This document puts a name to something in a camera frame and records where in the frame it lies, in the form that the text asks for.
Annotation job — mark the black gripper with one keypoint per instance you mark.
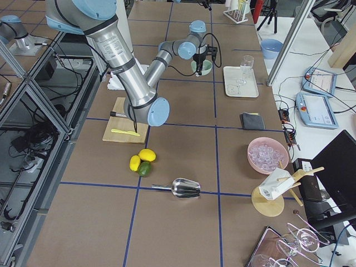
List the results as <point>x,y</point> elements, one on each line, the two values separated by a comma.
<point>201,59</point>

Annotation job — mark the pale green bowl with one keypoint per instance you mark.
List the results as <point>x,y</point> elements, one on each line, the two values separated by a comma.
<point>206,68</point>

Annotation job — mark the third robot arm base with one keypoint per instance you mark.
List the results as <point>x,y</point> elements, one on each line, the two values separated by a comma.
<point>12,29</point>

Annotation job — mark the blue bowl on side table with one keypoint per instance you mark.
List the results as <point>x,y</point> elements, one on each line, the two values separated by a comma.
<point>270,48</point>

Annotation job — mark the pink bowl of ice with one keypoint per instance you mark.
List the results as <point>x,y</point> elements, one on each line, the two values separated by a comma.
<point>266,154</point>

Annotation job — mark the metal ice scoop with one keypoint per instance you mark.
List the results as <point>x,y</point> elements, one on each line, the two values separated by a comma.
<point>182,188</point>

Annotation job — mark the cream bear tray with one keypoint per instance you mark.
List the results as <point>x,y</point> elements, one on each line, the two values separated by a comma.
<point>248,90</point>

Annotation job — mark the clear wine glass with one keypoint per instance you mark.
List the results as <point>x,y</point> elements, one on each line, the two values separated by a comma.
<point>245,67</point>

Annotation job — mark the grey yellow folded cloth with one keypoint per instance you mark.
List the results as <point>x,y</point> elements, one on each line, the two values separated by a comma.
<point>251,121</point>

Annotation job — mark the yellow plastic knife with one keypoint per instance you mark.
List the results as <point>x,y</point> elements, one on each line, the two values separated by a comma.
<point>132,133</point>

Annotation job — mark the wooden cutting board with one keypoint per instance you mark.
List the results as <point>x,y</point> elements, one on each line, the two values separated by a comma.
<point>116,128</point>

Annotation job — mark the yellow lemon round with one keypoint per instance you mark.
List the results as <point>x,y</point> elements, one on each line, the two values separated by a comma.
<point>147,155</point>

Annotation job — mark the teach pendant far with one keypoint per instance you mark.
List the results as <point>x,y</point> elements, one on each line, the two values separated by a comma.
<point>319,81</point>

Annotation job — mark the teach pendant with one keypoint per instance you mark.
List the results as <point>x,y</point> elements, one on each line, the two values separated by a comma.
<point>315,111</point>
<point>319,81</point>

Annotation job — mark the yellow lemon upper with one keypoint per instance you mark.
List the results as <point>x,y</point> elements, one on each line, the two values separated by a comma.
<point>134,163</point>

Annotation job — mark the green avocado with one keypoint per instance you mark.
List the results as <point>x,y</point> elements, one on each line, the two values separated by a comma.
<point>144,168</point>

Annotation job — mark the teach pendant near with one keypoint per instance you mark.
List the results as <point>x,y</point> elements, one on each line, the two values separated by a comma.
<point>315,111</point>

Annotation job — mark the white carton on stand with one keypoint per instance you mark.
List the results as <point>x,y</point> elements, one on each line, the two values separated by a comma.
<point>277,183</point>

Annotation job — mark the wooden cup stand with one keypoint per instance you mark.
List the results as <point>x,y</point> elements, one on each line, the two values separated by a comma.
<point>273,208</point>

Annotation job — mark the black monitor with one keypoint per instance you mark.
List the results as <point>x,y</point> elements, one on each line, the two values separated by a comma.
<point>338,178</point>

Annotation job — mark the glasses rack tray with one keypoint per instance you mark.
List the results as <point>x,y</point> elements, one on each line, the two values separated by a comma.
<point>298,247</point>

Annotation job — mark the white wire dish rack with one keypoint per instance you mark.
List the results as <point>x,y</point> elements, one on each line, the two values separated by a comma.
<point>237,10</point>

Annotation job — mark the black camera tripod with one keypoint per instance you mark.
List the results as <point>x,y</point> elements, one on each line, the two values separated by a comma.
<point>272,15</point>

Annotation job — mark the aluminium frame post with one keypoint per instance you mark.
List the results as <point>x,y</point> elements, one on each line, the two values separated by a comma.
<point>296,25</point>

